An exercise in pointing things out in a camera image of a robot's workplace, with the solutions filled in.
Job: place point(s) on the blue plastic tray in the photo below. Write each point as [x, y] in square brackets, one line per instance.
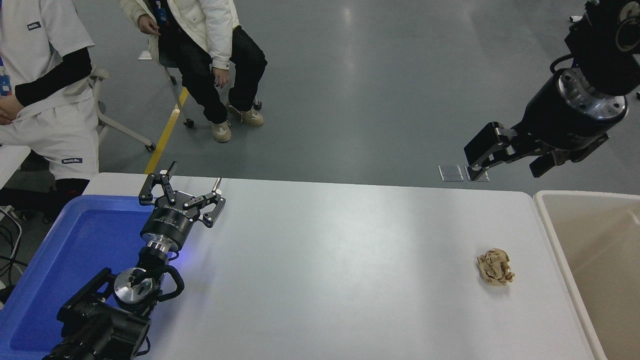
[75, 250]

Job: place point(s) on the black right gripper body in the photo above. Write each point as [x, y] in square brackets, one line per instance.
[555, 120]

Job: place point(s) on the person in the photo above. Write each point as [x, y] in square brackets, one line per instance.
[200, 30]
[45, 125]

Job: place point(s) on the small white side table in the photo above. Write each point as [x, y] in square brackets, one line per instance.
[11, 162]

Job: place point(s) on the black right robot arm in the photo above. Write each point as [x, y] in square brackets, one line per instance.
[610, 50]

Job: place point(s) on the person's right hand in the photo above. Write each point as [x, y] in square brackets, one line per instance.
[149, 24]

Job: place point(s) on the person's hand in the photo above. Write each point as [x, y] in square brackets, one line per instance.
[9, 110]

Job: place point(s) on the tan paper ball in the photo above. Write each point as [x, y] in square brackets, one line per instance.
[495, 267]

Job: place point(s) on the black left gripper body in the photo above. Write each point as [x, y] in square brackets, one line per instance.
[167, 222]

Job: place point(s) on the clear floor plate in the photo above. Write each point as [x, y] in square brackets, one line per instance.
[484, 175]
[451, 173]

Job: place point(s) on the large pale bin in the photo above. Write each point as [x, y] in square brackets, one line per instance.
[605, 260]

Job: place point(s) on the person's left hand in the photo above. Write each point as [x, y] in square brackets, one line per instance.
[221, 77]

